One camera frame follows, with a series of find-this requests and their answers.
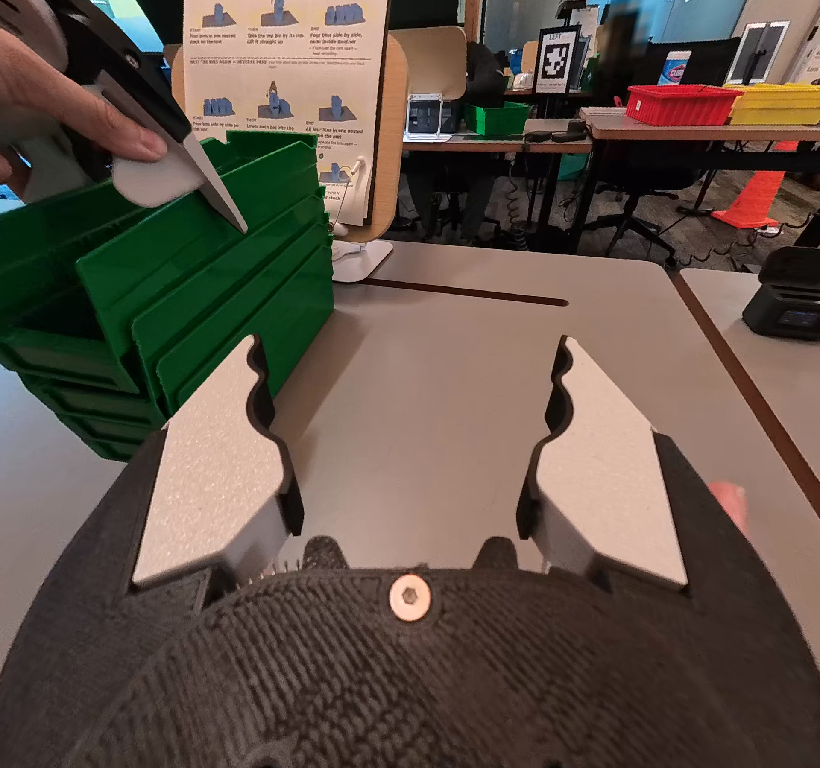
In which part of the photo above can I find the printed tag sign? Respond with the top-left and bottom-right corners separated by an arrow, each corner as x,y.
533,26 -> 583,95

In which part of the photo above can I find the printed instruction sheet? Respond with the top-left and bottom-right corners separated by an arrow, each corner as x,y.
184,0 -> 395,225

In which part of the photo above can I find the wooden clipboard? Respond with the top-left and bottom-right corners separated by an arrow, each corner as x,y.
389,26 -> 470,103

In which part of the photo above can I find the green plastic bin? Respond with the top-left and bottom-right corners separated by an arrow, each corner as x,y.
476,102 -> 533,140
52,275 -> 335,461
20,237 -> 331,426
0,132 -> 321,333
0,199 -> 328,391

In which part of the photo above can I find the person's right hand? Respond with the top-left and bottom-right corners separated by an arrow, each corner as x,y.
712,483 -> 752,541

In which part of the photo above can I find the black charger box with display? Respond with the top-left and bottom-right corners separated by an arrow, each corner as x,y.
742,246 -> 820,341

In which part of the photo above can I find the black office chair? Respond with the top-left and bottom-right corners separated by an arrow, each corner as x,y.
583,141 -> 713,259

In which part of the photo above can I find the white canister blue label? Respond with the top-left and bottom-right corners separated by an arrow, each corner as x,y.
658,51 -> 694,86

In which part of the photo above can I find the grey monitor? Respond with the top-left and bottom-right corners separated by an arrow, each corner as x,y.
727,22 -> 790,85

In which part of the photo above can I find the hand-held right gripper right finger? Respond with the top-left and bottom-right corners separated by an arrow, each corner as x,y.
517,337 -> 689,590

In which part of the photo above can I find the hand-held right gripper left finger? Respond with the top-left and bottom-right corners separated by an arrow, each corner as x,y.
132,336 -> 305,590

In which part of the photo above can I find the clear box white frame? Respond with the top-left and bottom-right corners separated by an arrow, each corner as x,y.
408,93 -> 445,143

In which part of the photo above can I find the yellow plastic bin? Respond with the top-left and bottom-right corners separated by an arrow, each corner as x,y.
728,85 -> 820,127

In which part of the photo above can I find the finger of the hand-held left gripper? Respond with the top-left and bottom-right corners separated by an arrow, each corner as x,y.
97,70 -> 251,235

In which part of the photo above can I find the wooden-top table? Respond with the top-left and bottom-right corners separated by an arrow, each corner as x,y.
401,132 -> 594,253
577,109 -> 820,254

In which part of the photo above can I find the red plastic bin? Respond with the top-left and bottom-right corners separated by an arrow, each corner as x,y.
626,85 -> 741,127

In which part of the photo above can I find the orange traffic cone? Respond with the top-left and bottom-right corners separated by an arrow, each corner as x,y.
712,141 -> 786,231

